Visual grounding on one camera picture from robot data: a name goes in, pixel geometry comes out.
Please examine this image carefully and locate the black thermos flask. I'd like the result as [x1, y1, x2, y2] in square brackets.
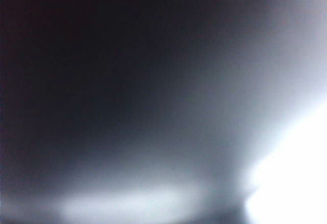
[0, 0, 269, 191]

